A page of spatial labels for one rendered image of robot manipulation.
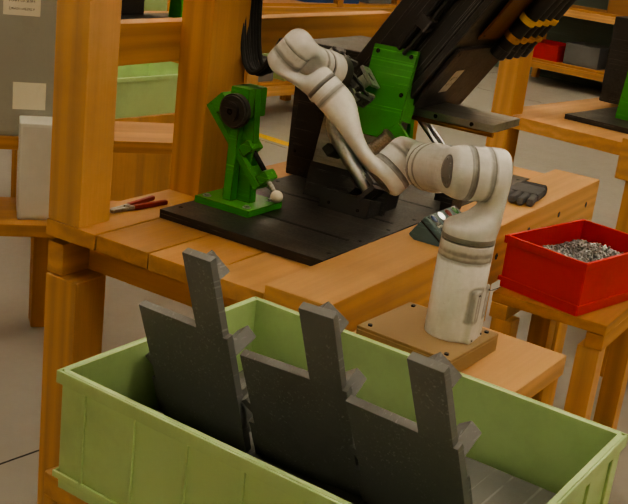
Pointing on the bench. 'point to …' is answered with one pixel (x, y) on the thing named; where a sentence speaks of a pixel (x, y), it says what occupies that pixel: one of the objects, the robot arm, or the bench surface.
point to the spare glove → (529, 192)
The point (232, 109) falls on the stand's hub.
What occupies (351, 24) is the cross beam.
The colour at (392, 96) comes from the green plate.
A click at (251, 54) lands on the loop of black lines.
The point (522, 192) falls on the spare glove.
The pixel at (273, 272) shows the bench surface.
